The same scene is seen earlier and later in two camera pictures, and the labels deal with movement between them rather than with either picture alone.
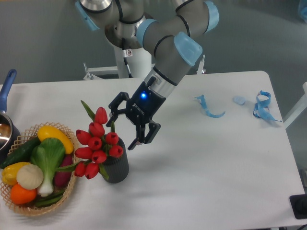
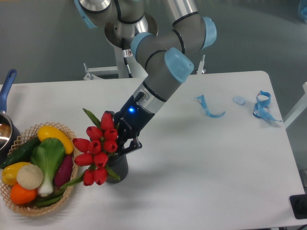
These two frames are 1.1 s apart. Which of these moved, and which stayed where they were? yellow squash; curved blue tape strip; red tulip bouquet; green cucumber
Moved: red tulip bouquet
Stayed: curved blue tape strip; green cucumber; yellow squash
